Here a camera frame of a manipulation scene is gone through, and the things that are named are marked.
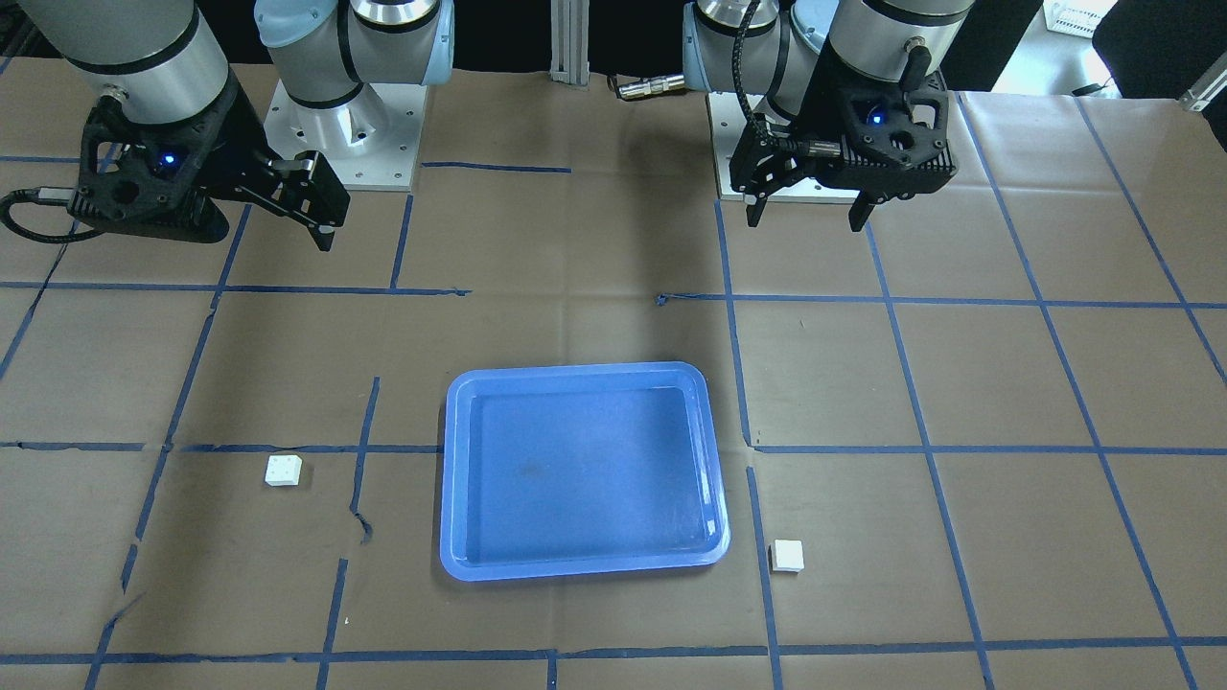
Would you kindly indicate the silver cable connector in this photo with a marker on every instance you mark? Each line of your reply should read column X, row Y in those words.
column 643, row 89

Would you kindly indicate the aluminium frame post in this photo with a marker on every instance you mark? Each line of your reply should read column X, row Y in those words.
column 569, row 43

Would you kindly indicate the white block with holes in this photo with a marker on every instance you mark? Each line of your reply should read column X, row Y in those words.
column 283, row 470

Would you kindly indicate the blue plastic tray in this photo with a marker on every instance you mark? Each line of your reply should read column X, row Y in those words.
column 580, row 470

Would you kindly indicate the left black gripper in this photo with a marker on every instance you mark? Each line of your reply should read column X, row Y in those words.
column 818, row 111

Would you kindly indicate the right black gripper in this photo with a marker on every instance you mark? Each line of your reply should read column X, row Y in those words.
column 233, row 144

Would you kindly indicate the plain white block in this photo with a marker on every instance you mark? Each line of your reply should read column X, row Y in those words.
column 786, row 556

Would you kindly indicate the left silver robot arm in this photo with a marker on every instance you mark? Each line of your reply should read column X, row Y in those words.
column 764, row 54

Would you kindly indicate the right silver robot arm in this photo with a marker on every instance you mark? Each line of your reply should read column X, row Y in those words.
column 168, row 65

